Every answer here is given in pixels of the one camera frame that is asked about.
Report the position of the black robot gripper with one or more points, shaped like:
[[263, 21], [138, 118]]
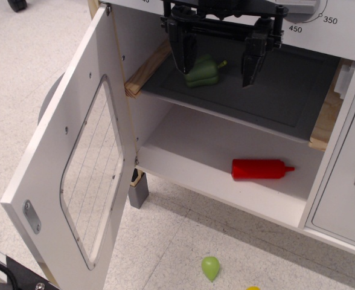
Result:
[[258, 23]]

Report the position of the white oven door with window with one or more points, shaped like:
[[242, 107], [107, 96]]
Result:
[[67, 195]]

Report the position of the dark grey oven tray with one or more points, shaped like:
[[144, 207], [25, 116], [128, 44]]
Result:
[[285, 99]]

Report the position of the grey oven temperature knob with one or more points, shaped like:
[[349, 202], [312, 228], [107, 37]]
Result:
[[299, 10]]

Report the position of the white toy oven cabinet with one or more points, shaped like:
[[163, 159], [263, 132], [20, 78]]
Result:
[[195, 149]]

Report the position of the green toy bell pepper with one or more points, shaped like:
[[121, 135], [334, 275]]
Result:
[[205, 72]]

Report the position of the red toy ketchup bottle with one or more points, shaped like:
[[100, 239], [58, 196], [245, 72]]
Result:
[[259, 169]]

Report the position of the grey cabinet leg cap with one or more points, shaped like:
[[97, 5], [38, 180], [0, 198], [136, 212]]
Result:
[[139, 193]]

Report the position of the black caster wheel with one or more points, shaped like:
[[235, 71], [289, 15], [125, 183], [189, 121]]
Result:
[[17, 5]]

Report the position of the green toy pear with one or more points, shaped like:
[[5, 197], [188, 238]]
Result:
[[210, 267]]

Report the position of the yellow toy fruit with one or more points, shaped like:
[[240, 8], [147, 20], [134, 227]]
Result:
[[253, 288]]

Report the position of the black metal base plate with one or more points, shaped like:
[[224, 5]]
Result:
[[26, 278]]

